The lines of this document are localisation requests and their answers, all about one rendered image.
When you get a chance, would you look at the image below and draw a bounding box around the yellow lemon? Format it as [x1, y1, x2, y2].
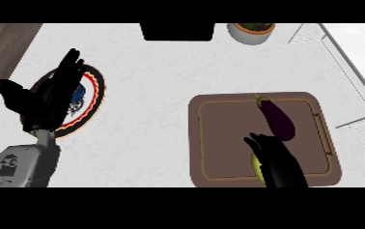
[249, 152, 265, 186]

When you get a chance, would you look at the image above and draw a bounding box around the white plant pot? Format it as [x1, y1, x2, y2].
[226, 23, 276, 45]

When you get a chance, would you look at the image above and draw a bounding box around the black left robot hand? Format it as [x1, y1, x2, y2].
[0, 47, 88, 133]

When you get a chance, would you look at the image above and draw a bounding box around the brown tray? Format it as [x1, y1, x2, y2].
[186, 91, 344, 188]

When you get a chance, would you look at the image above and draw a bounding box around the black appliance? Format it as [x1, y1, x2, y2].
[138, 23, 217, 42]

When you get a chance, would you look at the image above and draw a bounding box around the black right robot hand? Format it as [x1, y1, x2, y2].
[242, 132, 308, 188]

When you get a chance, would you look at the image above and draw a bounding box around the round patterned plate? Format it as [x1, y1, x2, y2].
[20, 64, 106, 139]

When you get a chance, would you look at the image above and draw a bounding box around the wooden cabinet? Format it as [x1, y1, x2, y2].
[0, 23, 44, 79]

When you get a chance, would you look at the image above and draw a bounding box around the purple eggplant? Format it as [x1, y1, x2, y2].
[252, 94, 296, 142]

